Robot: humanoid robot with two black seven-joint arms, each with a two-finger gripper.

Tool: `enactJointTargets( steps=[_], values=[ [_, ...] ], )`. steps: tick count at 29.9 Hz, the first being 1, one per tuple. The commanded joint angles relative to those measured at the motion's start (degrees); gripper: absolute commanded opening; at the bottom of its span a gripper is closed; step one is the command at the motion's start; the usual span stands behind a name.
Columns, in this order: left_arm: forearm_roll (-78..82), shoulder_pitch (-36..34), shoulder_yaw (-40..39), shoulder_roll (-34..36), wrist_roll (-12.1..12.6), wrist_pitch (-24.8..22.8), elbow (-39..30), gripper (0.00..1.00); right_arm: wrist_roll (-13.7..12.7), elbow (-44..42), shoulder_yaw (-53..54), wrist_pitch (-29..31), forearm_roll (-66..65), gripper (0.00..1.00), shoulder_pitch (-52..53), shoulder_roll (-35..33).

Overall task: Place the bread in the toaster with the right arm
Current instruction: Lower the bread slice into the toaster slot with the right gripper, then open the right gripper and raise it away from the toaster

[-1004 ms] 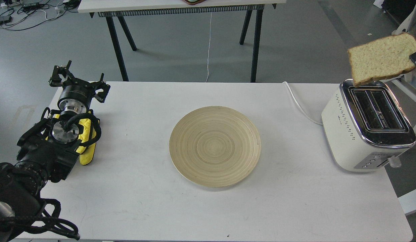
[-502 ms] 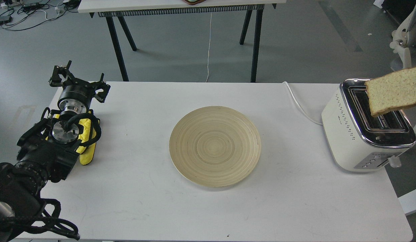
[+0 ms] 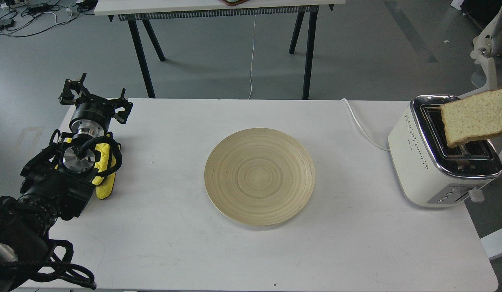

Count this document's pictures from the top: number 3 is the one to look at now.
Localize round wooden plate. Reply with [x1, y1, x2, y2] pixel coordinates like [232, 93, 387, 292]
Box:
[204, 128, 316, 227]

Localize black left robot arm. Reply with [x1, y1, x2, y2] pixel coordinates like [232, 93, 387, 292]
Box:
[0, 73, 133, 292]

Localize white background table black legs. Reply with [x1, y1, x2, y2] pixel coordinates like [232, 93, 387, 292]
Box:
[94, 0, 344, 100]

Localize white chair frame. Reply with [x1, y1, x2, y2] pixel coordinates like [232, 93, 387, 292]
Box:
[457, 0, 502, 161]

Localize white chrome toaster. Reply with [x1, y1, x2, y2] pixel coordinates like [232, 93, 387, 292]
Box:
[388, 95, 502, 208]

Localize cables and power strips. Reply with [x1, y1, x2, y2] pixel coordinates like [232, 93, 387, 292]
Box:
[0, 0, 98, 41]

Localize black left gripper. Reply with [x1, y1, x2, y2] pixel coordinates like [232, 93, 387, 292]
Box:
[59, 73, 133, 134]

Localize white toaster power cable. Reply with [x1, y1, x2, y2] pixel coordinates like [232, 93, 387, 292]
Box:
[341, 98, 391, 152]

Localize yellow cloth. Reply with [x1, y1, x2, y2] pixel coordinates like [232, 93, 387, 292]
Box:
[51, 129, 117, 200]

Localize slice of bread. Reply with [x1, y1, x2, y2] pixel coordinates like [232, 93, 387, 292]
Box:
[440, 88, 502, 148]

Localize brown object on background table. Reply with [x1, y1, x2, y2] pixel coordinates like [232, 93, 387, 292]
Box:
[221, 0, 248, 6]

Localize white hanging cable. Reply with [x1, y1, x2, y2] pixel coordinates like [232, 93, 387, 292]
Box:
[248, 15, 257, 100]

